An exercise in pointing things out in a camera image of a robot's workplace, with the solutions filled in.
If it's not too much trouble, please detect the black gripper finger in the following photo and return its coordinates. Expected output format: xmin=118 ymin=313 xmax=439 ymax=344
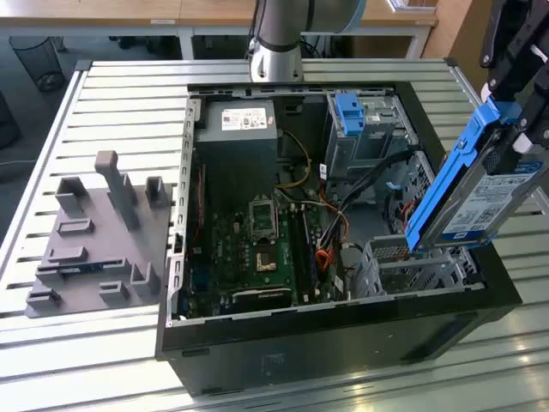
xmin=479 ymin=0 xmax=518 ymax=104
xmin=508 ymin=64 xmax=549 ymax=154

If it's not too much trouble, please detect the hard disk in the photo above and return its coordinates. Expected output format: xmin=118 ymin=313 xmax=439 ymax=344
xmin=405 ymin=96 xmax=544 ymax=254

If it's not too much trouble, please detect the red yellow power wire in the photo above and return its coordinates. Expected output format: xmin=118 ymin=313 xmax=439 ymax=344
xmin=317 ymin=209 xmax=352 ymax=255

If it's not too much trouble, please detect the blue drive latch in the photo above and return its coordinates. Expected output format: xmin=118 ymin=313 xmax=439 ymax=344
xmin=335 ymin=93 xmax=365 ymax=137

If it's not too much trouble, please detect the metal optical drive cage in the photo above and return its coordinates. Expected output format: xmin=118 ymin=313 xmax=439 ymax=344
xmin=323 ymin=92 xmax=420 ymax=203

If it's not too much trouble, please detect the black RAM stick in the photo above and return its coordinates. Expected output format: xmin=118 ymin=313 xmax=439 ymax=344
xmin=301 ymin=206 xmax=322 ymax=298

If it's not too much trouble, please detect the grey power supply unit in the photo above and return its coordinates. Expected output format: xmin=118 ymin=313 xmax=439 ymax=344
xmin=196 ymin=100 xmax=279 ymax=194

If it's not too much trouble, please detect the metal socket cover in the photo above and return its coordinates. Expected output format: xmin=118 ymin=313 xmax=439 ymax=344
xmin=249 ymin=195 xmax=280 ymax=243

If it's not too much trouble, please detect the CPU socket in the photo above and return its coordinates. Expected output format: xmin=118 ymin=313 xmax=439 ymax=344
xmin=255 ymin=243 xmax=280 ymax=274

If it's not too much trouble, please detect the black graphics card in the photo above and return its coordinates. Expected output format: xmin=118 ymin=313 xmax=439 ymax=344
xmin=231 ymin=288 xmax=293 ymax=312

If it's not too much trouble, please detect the green motherboard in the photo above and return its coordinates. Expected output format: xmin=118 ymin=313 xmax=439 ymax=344
xmin=179 ymin=188 xmax=344 ymax=318

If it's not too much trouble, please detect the black open PC case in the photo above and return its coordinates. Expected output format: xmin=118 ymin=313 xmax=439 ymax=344
xmin=154 ymin=80 xmax=523 ymax=398

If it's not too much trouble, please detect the wooden desk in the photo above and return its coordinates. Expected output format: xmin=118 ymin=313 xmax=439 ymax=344
xmin=0 ymin=0 xmax=439 ymax=61

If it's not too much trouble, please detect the grey parts rack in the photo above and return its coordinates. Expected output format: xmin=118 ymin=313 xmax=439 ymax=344
xmin=24 ymin=149 xmax=179 ymax=319

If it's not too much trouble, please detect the black mesh waste bin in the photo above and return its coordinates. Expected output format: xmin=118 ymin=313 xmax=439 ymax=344
xmin=8 ymin=35 xmax=65 ymax=92

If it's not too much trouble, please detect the black cable bundle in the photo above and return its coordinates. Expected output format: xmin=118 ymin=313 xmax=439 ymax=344
xmin=334 ymin=149 xmax=413 ymax=215

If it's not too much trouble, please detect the orange wire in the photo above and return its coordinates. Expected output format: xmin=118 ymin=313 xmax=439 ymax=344
xmin=315 ymin=248 xmax=341 ymax=276

